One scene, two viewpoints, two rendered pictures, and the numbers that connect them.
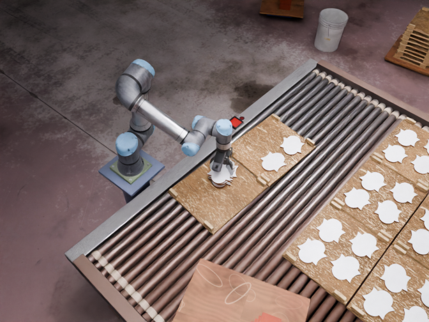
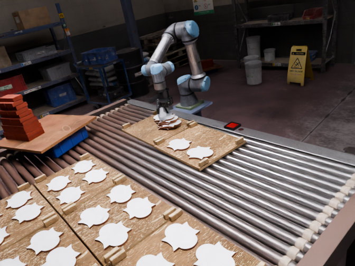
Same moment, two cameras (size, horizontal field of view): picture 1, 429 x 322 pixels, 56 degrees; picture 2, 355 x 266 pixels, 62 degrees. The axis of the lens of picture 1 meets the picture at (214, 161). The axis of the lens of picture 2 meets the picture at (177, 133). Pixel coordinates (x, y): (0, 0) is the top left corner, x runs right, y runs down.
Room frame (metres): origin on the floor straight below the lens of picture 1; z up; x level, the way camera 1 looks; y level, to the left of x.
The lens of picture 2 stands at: (1.70, -1.83, 1.74)
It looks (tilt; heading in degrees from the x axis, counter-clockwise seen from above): 25 degrees down; 101
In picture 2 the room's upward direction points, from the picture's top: 11 degrees counter-clockwise
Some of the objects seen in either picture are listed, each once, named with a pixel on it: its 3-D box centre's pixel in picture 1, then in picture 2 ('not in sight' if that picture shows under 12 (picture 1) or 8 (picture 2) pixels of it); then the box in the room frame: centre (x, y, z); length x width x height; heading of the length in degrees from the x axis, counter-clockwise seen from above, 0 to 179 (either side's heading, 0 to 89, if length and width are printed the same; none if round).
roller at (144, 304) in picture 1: (272, 181); (164, 152); (1.30, -0.32, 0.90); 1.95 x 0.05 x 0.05; 138
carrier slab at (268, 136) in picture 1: (270, 148); (198, 144); (1.51, -0.32, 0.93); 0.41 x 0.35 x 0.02; 134
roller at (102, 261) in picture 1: (232, 152); (198, 131); (1.50, -0.10, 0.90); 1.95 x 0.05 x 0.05; 138
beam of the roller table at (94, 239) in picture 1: (216, 143); (211, 126); (1.58, -0.01, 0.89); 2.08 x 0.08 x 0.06; 138
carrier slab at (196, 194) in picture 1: (218, 189); (157, 127); (1.22, -0.02, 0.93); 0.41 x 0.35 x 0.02; 135
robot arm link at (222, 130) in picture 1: (223, 131); (157, 73); (1.30, -0.04, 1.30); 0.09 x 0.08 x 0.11; 66
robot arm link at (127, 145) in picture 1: (127, 147); (185, 84); (1.39, 0.47, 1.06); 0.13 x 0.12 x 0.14; 156
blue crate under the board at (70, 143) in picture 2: not in sight; (56, 139); (0.51, -0.11, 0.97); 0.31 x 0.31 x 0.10; 70
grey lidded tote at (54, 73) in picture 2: not in sight; (55, 70); (-1.46, 3.52, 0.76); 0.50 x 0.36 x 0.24; 58
